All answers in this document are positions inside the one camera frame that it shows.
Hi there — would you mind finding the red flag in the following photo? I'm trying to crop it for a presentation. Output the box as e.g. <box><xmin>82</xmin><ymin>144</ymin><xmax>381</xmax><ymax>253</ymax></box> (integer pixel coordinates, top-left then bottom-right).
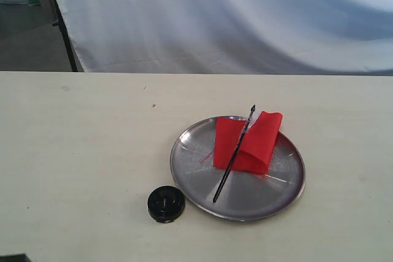
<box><xmin>212</xmin><ymin>106</ymin><xmax>282</xmax><ymax>202</ymax></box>

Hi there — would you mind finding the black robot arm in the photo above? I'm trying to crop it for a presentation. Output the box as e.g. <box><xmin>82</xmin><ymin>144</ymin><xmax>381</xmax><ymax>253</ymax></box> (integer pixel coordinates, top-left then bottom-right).
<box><xmin>0</xmin><ymin>253</ymin><xmax>31</xmax><ymax>262</ymax></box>

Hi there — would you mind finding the black round flag base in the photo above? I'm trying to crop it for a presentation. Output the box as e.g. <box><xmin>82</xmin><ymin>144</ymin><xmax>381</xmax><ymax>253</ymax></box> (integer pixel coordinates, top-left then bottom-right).
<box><xmin>147</xmin><ymin>185</ymin><xmax>185</xmax><ymax>223</ymax></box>

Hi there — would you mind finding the round steel plate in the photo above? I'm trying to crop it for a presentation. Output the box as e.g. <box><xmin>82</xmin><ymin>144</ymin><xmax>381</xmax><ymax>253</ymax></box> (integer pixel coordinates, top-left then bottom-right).
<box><xmin>169</xmin><ymin>117</ymin><xmax>306</xmax><ymax>222</ymax></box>

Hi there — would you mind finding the white backdrop cloth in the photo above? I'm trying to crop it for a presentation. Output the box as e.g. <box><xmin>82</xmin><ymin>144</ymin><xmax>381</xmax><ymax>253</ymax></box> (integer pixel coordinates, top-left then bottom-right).
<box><xmin>56</xmin><ymin>0</ymin><xmax>392</xmax><ymax>75</ymax></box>

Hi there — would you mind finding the black backdrop stand pole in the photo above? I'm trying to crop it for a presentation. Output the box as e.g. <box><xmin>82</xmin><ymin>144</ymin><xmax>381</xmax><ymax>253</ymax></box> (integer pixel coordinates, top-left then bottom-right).
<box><xmin>52</xmin><ymin>0</ymin><xmax>79</xmax><ymax>72</ymax></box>

